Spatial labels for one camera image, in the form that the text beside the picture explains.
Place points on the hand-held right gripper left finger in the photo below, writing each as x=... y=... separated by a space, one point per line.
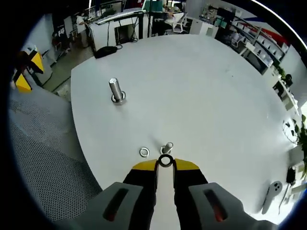
x=115 y=206

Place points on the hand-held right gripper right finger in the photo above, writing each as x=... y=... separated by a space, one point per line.
x=216 y=206

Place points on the silver metal washer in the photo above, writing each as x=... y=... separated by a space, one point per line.
x=160 y=161
x=141 y=152

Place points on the small threaded steel stud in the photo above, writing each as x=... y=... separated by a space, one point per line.
x=168 y=146

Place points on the large threaded steel stud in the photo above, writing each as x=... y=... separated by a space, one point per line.
x=115 y=88

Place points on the white handheld controller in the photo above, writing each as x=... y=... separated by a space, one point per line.
x=272 y=194

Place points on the grey mesh office chair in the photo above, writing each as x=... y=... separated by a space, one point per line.
x=48 y=155

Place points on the small black device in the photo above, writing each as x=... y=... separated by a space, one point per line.
x=291 y=174

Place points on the green potted plant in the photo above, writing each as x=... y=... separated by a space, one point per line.
x=301 y=136

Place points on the small green plant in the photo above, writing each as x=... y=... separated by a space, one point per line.
x=281 y=72

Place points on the white storage shelving unit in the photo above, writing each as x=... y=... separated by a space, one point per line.
x=261 y=43

